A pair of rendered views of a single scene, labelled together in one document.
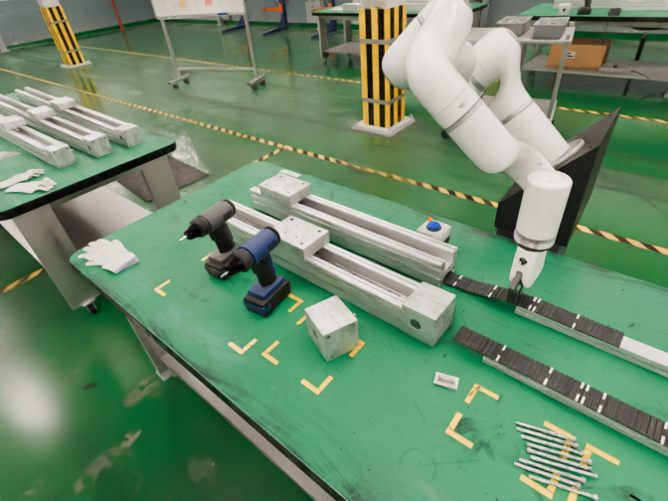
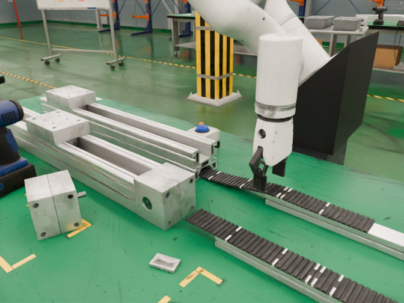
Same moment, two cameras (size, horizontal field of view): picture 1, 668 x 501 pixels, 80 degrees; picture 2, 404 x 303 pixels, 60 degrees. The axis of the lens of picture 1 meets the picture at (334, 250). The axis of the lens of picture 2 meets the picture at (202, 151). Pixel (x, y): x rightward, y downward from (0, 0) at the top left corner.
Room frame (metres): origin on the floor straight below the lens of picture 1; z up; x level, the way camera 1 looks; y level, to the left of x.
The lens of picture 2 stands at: (0.02, -0.26, 1.24)
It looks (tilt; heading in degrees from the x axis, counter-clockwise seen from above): 25 degrees down; 357
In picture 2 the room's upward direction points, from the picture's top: 1 degrees counter-clockwise
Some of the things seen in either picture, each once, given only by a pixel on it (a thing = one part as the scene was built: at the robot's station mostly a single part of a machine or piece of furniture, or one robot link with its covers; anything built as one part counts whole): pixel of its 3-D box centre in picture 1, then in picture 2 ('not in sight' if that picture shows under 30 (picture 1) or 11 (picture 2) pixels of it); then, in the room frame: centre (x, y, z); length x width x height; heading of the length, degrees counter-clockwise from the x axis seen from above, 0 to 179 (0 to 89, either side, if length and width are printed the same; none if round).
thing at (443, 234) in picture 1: (431, 236); (200, 139); (1.02, -0.31, 0.81); 0.10 x 0.08 x 0.06; 136
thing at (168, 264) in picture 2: (445, 381); (165, 263); (0.52, -0.22, 0.78); 0.05 x 0.03 x 0.01; 63
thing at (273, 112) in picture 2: (534, 236); (274, 107); (0.71, -0.45, 1.01); 0.09 x 0.08 x 0.03; 136
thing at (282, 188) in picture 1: (285, 192); (71, 100); (1.30, 0.15, 0.87); 0.16 x 0.11 x 0.07; 46
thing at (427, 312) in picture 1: (430, 310); (169, 192); (0.69, -0.22, 0.83); 0.12 x 0.09 x 0.10; 136
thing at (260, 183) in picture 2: (513, 296); (257, 178); (0.67, -0.42, 0.86); 0.03 x 0.03 x 0.07; 46
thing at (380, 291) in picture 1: (300, 252); (61, 145); (0.99, 0.10, 0.82); 0.80 x 0.10 x 0.09; 46
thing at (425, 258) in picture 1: (339, 224); (113, 127); (1.13, -0.03, 0.82); 0.80 x 0.10 x 0.09; 46
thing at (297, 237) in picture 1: (297, 240); (58, 130); (0.99, 0.10, 0.87); 0.16 x 0.11 x 0.07; 46
